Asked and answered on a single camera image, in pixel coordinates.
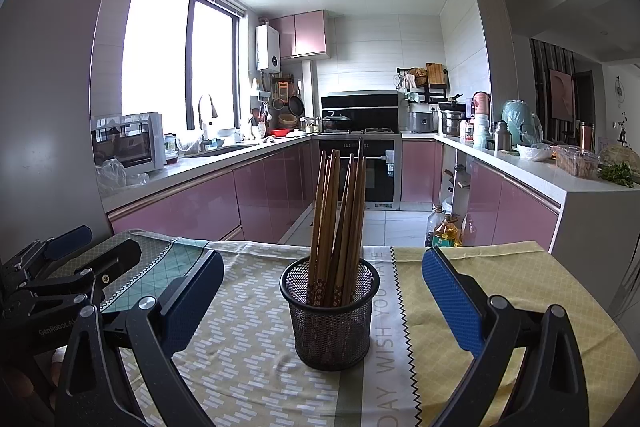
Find black range hood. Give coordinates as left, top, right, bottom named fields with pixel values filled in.
left=321, top=91, right=400, bottom=128

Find dark sauce bottle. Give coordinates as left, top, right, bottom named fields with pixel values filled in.
left=425, top=205, right=446, bottom=248

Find black mesh holder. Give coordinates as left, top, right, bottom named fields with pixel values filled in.
left=279, top=255, right=381, bottom=372

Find microwave oven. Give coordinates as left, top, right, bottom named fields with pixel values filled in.
left=91, top=112, right=166, bottom=172

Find yellow cooking oil bottle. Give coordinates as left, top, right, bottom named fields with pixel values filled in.
left=432, top=214, right=462, bottom=249

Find yellow cloth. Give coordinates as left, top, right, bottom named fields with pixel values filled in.
left=390, top=239, right=636, bottom=427

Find knife rack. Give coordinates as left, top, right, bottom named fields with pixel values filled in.
left=446, top=164, right=473, bottom=192

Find black built-in oven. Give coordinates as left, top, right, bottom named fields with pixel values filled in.
left=312, top=132, right=402, bottom=211

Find clear plastic bags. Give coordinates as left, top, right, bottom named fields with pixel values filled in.
left=95, top=158, right=150, bottom=198

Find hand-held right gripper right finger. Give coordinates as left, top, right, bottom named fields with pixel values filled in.
left=421, top=246, right=591, bottom=427

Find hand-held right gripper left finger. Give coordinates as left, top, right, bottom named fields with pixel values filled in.
left=52, top=249, right=226, bottom=427

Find bunch of wooden chopsticks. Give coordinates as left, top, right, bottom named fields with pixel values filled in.
left=306, top=137, right=368, bottom=308

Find green herbs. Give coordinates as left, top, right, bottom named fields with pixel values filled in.
left=597, top=162, right=636, bottom=186

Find black wok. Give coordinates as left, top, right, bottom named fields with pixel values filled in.
left=322, top=111, right=353, bottom=132

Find steel pot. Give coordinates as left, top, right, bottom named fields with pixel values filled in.
left=439, top=99, right=466, bottom=138

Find green kettle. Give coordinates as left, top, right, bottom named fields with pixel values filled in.
left=501, top=100, right=536, bottom=148

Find white water heater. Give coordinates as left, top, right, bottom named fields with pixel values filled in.
left=255, top=23, right=282, bottom=72

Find pink base cabinets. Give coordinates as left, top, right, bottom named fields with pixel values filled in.
left=107, top=134, right=321, bottom=244
left=401, top=137, right=561, bottom=253

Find pink wall picture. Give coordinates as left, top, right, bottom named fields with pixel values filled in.
left=549, top=69, right=576, bottom=120

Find chrome faucet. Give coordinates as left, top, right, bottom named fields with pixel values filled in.
left=198, top=94, right=219, bottom=142

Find grey refrigerator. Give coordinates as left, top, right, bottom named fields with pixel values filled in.
left=0, top=0, right=136, bottom=258

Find white bowl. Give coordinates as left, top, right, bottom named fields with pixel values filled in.
left=517, top=143, right=553, bottom=162

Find kitchen window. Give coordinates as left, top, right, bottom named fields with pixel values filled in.
left=120, top=0, right=248, bottom=132

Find silver rice cooker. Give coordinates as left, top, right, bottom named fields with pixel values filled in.
left=409, top=109, right=440, bottom=134

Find black wall dish rack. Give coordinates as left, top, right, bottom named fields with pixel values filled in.
left=396, top=63, right=450, bottom=105

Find clear plastic box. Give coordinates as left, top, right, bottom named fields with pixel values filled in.
left=555, top=146, right=600, bottom=178

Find patterned green beige tablecloth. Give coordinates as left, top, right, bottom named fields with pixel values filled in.
left=47, top=229, right=426, bottom=427

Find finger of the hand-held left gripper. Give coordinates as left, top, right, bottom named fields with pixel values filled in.
left=7, top=225, right=94, bottom=278
left=75, top=240, right=142, bottom=314

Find hanging pans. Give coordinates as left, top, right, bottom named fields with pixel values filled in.
left=270, top=77, right=306, bottom=128

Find pink wall cabinet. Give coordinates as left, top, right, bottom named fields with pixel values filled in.
left=268, top=9, right=330, bottom=60

